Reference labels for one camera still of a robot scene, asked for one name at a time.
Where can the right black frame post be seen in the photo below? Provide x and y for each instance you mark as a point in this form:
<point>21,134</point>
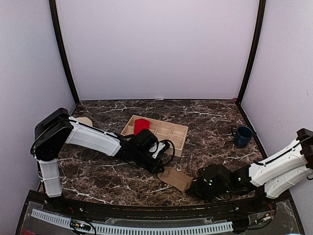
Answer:
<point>253,50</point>

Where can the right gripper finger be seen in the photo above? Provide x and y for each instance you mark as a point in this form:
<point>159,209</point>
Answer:
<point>192,191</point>
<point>196,183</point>

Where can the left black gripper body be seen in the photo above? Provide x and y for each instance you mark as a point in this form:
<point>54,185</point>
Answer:
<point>139,158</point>

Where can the black frame post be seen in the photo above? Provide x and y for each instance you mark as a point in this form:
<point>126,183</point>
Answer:
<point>62,50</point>
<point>253,50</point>

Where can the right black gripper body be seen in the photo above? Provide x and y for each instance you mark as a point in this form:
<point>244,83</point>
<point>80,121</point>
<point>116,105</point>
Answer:
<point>208,190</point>

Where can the round wooden plate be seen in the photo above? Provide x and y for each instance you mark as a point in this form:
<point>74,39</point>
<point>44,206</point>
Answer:
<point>85,120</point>

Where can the right circuit board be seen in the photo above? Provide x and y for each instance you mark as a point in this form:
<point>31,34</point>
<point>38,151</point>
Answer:
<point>264,218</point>

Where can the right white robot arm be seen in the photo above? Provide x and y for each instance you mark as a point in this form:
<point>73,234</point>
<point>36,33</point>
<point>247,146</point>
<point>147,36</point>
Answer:
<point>273,175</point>

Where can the red sock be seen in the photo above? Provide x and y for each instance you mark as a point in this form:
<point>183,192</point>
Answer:
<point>141,124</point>

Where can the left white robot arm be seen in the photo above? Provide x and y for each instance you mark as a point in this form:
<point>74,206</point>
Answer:
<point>59,128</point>

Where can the wooden compartment tray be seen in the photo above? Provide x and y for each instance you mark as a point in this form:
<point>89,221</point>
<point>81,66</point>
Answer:
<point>163,131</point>

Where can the beige ribbed sock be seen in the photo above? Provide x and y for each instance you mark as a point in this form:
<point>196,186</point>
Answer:
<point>175,178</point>

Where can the left black frame post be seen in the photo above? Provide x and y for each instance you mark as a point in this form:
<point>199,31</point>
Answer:
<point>62,50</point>

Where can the blue enamel mug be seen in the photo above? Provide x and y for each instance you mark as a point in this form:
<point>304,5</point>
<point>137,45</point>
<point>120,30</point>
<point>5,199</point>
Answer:
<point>242,136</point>

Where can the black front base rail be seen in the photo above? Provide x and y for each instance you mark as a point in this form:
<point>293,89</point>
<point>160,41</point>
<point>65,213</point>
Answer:
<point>167,203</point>

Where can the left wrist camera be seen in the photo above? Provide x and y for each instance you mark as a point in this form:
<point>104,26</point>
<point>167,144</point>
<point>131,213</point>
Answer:
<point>147,142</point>

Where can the white slotted cable duct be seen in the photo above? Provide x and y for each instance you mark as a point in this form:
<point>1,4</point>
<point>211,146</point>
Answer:
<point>98,228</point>

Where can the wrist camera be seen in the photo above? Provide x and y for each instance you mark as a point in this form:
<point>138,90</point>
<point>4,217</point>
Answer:
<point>212,172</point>
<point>147,142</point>

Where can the left circuit board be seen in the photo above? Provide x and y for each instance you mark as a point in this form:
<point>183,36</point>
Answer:
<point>79,225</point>

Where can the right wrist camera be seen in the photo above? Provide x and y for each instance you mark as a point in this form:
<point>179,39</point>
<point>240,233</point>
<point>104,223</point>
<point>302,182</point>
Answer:
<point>212,172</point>

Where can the circuit board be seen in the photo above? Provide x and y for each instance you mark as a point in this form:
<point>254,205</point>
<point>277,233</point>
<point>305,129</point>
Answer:
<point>79,225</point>
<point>264,218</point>

